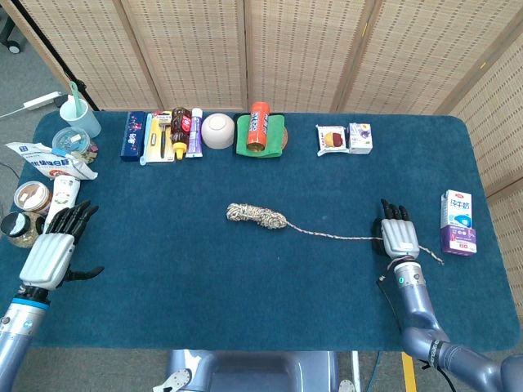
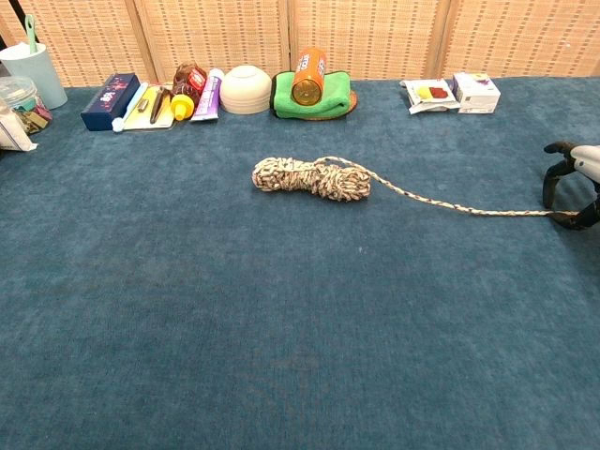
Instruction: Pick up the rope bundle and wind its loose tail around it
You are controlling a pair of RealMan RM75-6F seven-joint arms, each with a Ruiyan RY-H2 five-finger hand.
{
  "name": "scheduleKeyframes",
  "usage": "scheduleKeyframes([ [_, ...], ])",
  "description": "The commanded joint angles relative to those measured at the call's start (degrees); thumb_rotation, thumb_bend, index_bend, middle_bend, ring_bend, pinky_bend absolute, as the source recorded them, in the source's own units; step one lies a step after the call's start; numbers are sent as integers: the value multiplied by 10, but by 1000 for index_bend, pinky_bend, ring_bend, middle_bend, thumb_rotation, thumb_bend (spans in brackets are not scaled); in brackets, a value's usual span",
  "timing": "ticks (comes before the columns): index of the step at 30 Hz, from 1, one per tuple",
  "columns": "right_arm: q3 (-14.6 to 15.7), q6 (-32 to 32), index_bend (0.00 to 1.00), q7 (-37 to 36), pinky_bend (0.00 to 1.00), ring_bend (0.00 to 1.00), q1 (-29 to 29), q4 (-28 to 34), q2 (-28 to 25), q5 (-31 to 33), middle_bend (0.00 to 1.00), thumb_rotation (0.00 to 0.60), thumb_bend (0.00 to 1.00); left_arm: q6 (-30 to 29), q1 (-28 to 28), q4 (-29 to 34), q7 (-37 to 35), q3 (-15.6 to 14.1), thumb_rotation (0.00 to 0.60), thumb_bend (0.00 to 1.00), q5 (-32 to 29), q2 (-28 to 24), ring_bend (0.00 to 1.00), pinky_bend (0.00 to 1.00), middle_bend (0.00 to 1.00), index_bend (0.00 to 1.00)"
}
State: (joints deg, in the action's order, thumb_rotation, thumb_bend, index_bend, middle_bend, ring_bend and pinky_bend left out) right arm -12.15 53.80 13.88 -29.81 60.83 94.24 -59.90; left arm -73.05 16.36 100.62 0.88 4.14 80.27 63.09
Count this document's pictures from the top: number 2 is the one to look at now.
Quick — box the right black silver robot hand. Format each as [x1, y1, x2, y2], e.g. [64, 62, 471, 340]
[542, 141, 600, 231]

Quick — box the beige speckled braided rope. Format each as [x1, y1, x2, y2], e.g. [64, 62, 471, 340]
[251, 156, 580, 218]

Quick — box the orange bottle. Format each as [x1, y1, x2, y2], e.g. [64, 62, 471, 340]
[290, 46, 328, 107]

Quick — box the small white purple carton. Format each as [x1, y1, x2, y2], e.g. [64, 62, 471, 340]
[451, 71, 502, 115]

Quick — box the white snack packet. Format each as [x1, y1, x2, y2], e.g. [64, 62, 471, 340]
[398, 78, 463, 115]

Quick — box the round wooden coaster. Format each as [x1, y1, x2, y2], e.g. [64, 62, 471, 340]
[299, 90, 359, 122]

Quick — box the green folded cloth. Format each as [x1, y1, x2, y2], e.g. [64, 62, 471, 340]
[270, 69, 353, 120]

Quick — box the white upturned bowl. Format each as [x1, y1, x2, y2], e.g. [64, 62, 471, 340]
[219, 65, 273, 115]

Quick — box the blue carpet table mat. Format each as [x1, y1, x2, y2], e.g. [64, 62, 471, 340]
[0, 77, 600, 450]

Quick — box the purple toothpaste tube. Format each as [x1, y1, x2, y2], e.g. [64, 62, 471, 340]
[189, 67, 225, 122]

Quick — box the bamboo folding screen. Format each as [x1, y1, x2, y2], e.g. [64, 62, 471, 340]
[0, 0, 600, 89]

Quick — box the honey bottle yellow cap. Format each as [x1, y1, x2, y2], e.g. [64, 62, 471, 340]
[170, 63, 209, 122]

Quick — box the yellow razor blister pack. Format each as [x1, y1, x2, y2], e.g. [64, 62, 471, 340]
[122, 83, 177, 131]

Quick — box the light blue toothbrush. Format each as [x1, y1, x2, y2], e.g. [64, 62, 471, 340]
[111, 82, 150, 134]

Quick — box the dark blue rectangular box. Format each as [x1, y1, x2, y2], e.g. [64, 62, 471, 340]
[80, 73, 142, 132]

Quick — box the light blue plastic cup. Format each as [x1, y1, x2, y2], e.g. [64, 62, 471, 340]
[0, 42, 69, 110]

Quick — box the green plastic spoon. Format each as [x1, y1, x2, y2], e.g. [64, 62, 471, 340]
[23, 13, 38, 55]

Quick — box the clear jar with clips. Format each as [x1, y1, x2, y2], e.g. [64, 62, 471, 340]
[0, 75, 53, 136]

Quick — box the white sugar bag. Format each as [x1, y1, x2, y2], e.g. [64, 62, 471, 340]
[0, 100, 38, 152]

